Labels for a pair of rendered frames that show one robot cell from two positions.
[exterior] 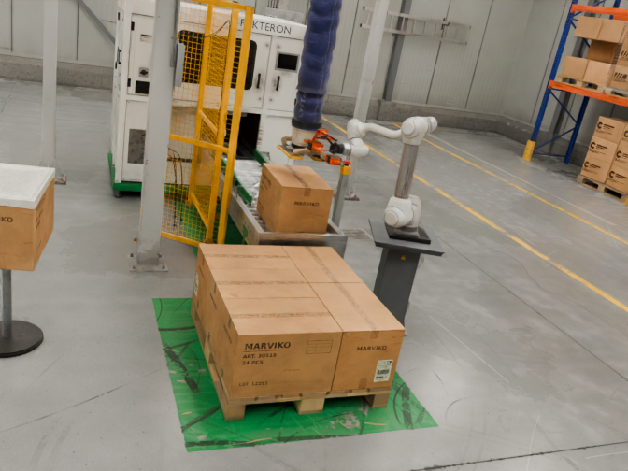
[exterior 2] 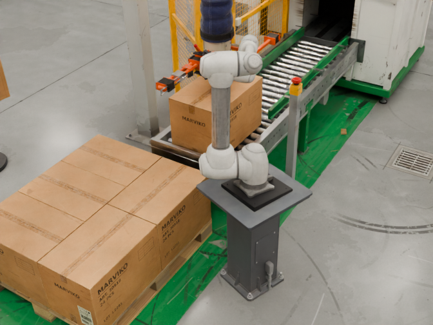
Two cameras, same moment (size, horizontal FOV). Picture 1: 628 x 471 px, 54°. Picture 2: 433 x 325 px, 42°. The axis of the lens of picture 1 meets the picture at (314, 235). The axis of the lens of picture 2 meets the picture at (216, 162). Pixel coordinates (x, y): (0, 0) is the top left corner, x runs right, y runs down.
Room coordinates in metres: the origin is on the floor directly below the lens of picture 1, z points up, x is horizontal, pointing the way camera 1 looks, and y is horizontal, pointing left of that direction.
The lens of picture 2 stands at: (2.59, -2.75, 2.86)
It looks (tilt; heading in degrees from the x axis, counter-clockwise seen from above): 36 degrees down; 56
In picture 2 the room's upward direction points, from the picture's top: 2 degrees counter-clockwise
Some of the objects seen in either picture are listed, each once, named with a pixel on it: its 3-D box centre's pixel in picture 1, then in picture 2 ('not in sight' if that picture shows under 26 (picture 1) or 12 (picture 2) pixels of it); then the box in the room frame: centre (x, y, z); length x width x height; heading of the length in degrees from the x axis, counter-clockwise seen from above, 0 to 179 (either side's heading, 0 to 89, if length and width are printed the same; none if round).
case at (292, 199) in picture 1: (292, 200); (217, 111); (4.58, 0.21, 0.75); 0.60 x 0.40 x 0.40; 22
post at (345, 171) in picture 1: (335, 221); (292, 144); (4.99, -0.16, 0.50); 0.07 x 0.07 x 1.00; 24
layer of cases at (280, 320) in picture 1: (288, 310); (98, 221); (3.52, 0.07, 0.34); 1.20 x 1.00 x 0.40; 24
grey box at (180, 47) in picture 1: (178, 64); not in sight; (4.58, 1.20, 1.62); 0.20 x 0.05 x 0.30; 24
